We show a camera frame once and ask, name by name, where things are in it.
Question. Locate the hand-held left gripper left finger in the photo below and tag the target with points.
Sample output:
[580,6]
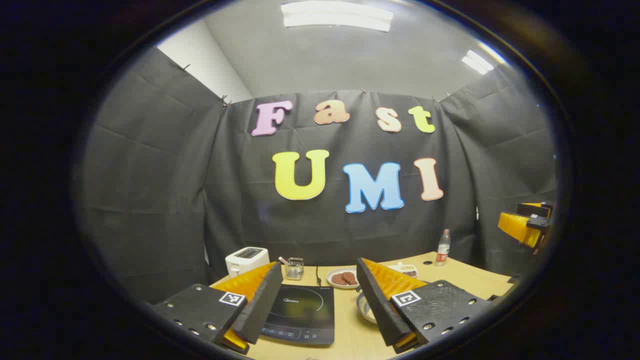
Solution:
[265,305]

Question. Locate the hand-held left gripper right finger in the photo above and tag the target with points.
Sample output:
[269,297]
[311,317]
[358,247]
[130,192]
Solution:
[375,305]

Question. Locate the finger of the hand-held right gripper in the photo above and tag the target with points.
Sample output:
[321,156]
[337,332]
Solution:
[515,227]
[530,209]

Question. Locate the black induction cooktop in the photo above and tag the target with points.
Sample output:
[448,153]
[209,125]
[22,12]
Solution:
[300,315]

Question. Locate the red meat patty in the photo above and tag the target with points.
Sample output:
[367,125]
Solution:
[338,280]
[350,277]

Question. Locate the white toaster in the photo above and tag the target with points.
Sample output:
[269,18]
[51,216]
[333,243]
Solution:
[245,262]

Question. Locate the white divided dish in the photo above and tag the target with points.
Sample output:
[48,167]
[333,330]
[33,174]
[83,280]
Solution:
[407,270]

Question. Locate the white round plate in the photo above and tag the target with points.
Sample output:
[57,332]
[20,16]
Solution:
[331,280]

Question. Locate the red label water bottle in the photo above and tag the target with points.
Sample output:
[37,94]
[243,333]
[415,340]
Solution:
[442,250]

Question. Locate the black backdrop cloth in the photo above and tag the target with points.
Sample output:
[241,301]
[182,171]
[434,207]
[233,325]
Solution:
[200,200]

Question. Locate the small ceiling light panel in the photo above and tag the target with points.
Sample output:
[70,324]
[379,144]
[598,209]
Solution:
[477,62]

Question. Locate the long ceiling light panel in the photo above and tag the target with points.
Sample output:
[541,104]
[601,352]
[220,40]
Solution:
[335,15]

